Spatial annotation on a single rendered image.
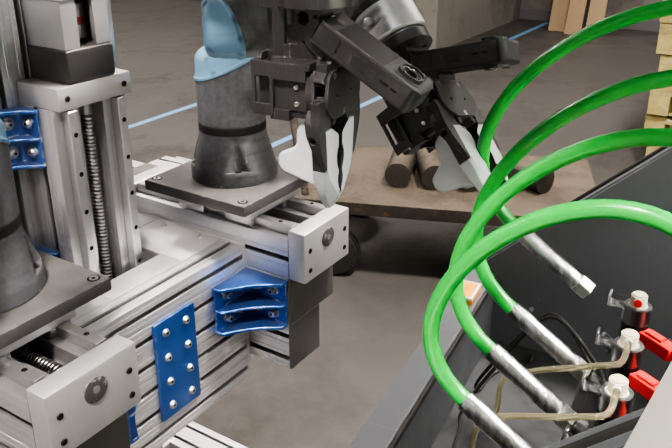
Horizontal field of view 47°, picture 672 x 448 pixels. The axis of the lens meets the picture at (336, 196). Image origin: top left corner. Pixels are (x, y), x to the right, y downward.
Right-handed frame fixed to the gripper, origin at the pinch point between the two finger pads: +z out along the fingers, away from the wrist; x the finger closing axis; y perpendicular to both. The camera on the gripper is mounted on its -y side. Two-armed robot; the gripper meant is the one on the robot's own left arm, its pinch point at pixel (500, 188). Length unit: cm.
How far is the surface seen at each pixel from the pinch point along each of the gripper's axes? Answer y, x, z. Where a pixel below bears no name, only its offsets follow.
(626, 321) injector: -2.6, -5.1, 17.9
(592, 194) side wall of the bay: 3.8, -34.1, 2.0
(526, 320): 2.5, 4.5, 13.2
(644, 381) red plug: -4.3, 2.8, 22.9
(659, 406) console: -17.2, 33.5, 20.0
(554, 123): -11.6, 8.8, -0.8
